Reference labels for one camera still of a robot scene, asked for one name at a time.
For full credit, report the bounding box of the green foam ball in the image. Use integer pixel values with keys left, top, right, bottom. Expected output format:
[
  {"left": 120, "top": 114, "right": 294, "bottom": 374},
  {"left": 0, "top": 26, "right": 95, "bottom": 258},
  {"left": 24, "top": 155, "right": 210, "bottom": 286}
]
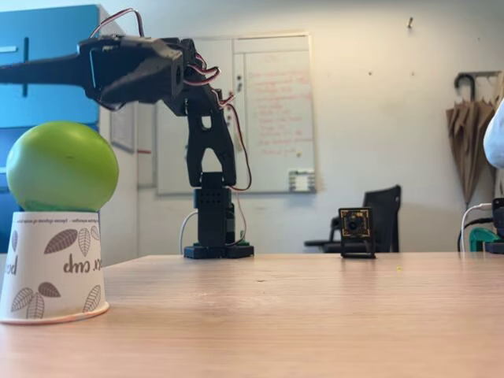
[{"left": 6, "top": 120, "right": 120, "bottom": 214}]

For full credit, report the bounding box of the leaf print paper cup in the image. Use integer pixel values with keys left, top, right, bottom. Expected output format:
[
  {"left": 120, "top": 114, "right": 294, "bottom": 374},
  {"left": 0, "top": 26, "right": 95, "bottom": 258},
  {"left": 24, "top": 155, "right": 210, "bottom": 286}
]
[{"left": 0, "top": 210, "right": 111, "bottom": 326}]

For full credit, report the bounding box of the blue and white locker cabinet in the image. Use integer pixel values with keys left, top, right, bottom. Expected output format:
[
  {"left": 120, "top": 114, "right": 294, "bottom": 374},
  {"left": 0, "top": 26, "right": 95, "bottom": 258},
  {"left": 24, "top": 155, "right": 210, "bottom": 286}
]
[{"left": 0, "top": 4, "right": 139, "bottom": 272}]

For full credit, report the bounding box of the framed notice sheet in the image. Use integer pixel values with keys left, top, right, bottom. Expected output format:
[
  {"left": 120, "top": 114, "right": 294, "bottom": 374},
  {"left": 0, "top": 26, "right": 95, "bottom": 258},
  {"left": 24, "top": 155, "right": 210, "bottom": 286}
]
[{"left": 109, "top": 102, "right": 137, "bottom": 154}]

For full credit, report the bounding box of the narrow white board panel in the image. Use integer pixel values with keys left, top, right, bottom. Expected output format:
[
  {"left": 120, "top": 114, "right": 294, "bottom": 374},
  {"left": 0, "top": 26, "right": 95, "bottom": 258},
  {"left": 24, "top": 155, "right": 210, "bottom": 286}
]
[{"left": 136, "top": 101, "right": 158, "bottom": 190}]

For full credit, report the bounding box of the large whiteboard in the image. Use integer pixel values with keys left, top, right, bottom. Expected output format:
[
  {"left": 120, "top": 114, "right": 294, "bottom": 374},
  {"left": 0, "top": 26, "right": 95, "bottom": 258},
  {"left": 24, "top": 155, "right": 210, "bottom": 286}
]
[{"left": 155, "top": 34, "right": 318, "bottom": 197}]

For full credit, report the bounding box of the black office chair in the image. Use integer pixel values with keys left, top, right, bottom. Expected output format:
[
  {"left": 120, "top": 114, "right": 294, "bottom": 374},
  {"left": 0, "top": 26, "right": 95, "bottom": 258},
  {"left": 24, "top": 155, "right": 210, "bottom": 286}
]
[{"left": 304, "top": 184, "right": 402, "bottom": 254}]

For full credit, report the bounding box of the beige folded umbrella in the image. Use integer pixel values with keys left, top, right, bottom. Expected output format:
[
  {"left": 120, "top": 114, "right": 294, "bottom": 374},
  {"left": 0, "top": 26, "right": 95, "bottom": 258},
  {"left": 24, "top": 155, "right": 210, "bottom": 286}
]
[{"left": 446, "top": 72, "right": 503, "bottom": 206}]

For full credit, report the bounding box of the person in white shirt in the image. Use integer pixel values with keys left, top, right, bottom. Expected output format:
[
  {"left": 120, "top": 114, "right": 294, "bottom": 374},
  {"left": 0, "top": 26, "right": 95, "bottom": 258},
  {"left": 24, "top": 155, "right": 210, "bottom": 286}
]
[{"left": 483, "top": 98, "right": 504, "bottom": 169}]

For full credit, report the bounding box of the green table clamp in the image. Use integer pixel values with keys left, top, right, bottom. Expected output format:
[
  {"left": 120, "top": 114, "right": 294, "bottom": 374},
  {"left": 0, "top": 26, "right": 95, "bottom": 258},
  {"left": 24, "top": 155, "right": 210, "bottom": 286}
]
[{"left": 469, "top": 226, "right": 504, "bottom": 252}]

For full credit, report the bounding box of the red gripper servo cable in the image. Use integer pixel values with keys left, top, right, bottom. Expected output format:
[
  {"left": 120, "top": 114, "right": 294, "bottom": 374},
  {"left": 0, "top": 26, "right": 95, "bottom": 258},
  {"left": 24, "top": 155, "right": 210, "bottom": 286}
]
[{"left": 91, "top": 7, "right": 146, "bottom": 40}]

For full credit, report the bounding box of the white usb cable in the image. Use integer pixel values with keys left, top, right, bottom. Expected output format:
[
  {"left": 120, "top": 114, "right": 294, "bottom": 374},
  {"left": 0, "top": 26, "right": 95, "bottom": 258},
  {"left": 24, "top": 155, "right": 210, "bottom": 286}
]
[
  {"left": 460, "top": 203, "right": 494, "bottom": 259},
  {"left": 180, "top": 210, "right": 200, "bottom": 255}
]

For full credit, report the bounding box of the small camera module on stand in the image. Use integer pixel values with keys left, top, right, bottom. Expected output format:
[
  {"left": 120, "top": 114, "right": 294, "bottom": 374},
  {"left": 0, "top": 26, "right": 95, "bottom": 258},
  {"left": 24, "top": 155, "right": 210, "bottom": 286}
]
[{"left": 338, "top": 206, "right": 377, "bottom": 260}]

